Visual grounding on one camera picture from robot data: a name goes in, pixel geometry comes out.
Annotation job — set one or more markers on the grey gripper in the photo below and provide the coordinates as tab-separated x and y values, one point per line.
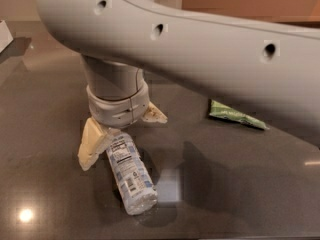
117	110

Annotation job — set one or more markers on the blue label plastic water bottle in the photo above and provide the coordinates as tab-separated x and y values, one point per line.
134	183

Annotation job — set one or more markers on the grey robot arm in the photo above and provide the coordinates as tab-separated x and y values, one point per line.
267	70

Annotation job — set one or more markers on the green chips bag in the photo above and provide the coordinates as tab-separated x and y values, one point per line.
222	111

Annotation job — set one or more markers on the white box at table edge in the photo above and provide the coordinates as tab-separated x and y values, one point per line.
5	35

